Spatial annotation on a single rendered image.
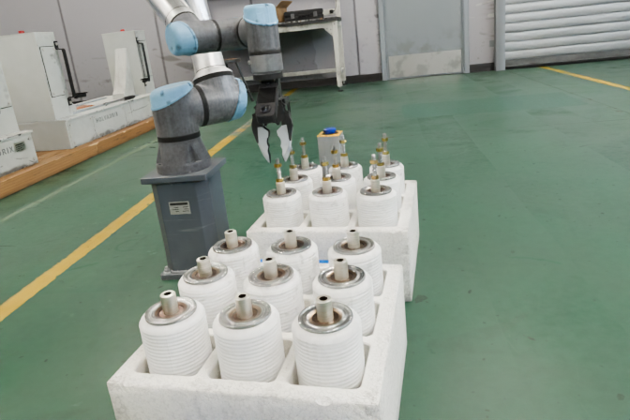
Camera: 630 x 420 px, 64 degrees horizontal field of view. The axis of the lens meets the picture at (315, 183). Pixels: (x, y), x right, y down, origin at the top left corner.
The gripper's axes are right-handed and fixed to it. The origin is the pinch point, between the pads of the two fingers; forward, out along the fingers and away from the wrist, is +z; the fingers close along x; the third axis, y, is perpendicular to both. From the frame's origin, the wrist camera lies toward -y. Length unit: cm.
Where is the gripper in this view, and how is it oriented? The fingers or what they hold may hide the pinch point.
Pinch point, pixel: (276, 157)
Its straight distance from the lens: 123.5
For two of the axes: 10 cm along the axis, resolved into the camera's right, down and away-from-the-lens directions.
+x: -9.9, 0.6, 1.5
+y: 1.3, -3.0, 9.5
